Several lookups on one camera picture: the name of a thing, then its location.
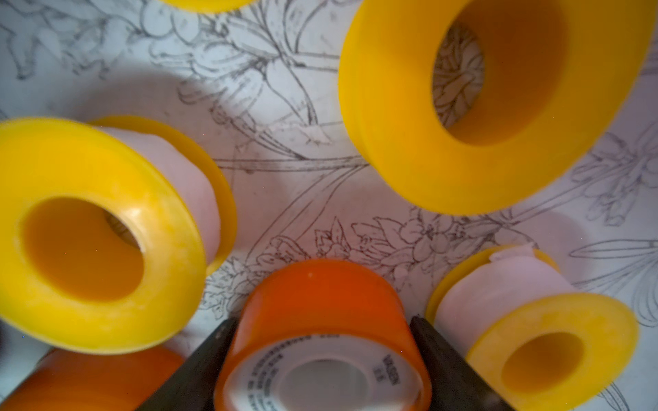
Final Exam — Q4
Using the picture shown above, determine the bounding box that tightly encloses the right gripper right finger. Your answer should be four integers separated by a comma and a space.
411, 316, 513, 411

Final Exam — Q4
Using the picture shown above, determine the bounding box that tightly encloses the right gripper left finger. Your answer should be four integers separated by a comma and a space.
135, 318, 238, 411

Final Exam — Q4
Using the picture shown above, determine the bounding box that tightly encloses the orange sealing tape roll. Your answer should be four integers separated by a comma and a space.
214, 260, 432, 410
1, 346, 184, 410
425, 245, 639, 410

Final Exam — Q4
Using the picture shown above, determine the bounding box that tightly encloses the yellow sealing tape roll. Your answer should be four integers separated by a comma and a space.
1, 116, 237, 354
339, 1, 657, 216

